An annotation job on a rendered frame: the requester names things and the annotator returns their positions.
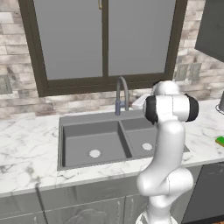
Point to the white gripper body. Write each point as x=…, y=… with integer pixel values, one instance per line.
x=140, y=102

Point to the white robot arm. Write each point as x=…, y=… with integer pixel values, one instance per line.
x=170, y=137

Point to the grey double sink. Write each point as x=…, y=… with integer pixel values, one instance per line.
x=93, y=140

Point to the green sponge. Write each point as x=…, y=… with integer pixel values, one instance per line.
x=220, y=141

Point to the grey arched tap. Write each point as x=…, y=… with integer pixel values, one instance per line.
x=118, y=106

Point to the dark framed window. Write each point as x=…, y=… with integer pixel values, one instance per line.
x=73, y=40

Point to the grey drawer front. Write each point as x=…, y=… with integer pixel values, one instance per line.
x=87, y=191

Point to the brass window latch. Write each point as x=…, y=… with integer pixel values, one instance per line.
x=100, y=4

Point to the dark grey dishwasher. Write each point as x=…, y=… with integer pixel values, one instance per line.
x=207, y=192

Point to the grey wall socket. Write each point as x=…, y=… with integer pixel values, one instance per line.
x=5, y=84
x=194, y=71
x=181, y=72

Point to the dark grey wall cupboard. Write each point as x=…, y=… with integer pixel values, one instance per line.
x=211, y=26

